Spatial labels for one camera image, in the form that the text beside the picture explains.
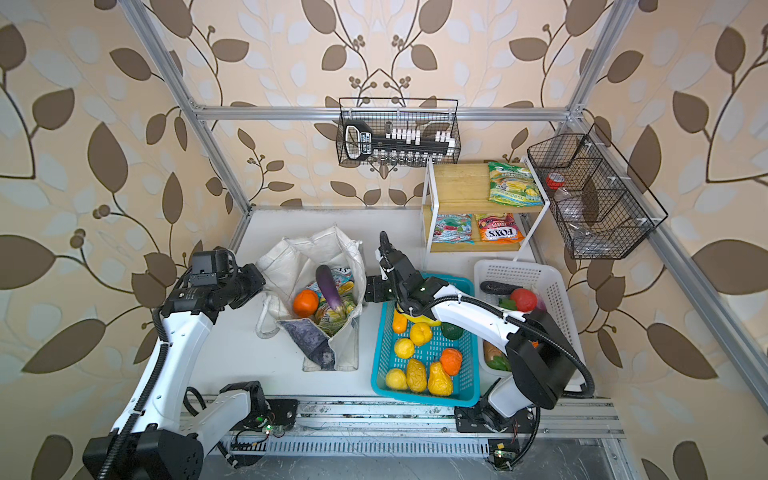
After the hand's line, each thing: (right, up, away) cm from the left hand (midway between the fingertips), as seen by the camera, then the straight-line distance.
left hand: (264, 274), depth 78 cm
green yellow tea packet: (+17, -12, +1) cm, 21 cm away
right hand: (+28, -4, +5) cm, 28 cm away
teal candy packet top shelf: (+19, -3, +13) cm, 23 cm away
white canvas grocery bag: (+5, +2, +3) cm, 6 cm away
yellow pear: (+46, -26, -4) cm, 53 cm away
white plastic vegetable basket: (+80, -3, +15) cm, 81 cm away
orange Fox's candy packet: (+66, +12, +12) cm, 68 cm away
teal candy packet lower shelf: (+52, +12, +11) cm, 55 cm away
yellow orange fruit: (+42, -17, +5) cm, 45 cm away
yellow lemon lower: (+37, -21, +3) cm, 42 cm away
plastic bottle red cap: (+79, +16, -4) cm, 80 cm away
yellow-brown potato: (+40, -26, -1) cm, 48 cm away
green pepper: (+62, -23, -1) cm, 66 cm away
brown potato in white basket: (+60, -21, +1) cm, 63 cm away
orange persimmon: (+49, -22, -1) cm, 54 cm away
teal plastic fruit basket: (+53, -28, -2) cm, 60 cm away
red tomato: (+73, -9, +11) cm, 75 cm away
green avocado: (+51, -17, +5) cm, 53 cm away
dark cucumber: (+67, -6, +16) cm, 69 cm away
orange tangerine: (+9, -9, +5) cm, 14 cm away
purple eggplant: (+15, -4, +6) cm, 17 cm away
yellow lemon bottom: (+35, -26, -2) cm, 44 cm away
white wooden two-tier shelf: (+53, +23, +2) cm, 58 cm away
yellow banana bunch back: (+39, -6, -19) cm, 44 cm away
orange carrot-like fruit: (+36, -15, +9) cm, 40 cm away
